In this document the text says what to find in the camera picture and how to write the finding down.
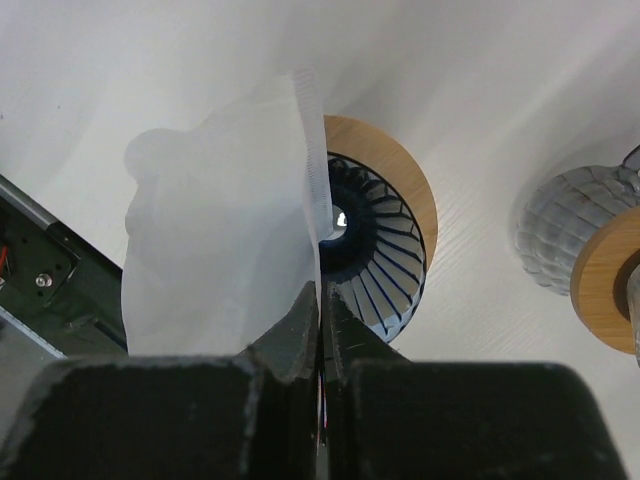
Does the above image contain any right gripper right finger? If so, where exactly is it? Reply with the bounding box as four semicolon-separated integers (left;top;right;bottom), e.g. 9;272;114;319
322;286;627;479

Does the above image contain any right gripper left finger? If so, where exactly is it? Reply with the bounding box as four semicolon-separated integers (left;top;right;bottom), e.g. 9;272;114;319
1;283;319;479

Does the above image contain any blue plastic dripper cone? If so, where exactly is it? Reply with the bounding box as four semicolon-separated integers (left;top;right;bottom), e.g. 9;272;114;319
319;153;428;343

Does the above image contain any glass coffee server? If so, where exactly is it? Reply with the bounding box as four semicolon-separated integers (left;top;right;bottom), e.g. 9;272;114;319
515;149;639;296

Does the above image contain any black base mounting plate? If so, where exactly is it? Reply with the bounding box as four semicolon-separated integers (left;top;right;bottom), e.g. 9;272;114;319
1;177;128;358

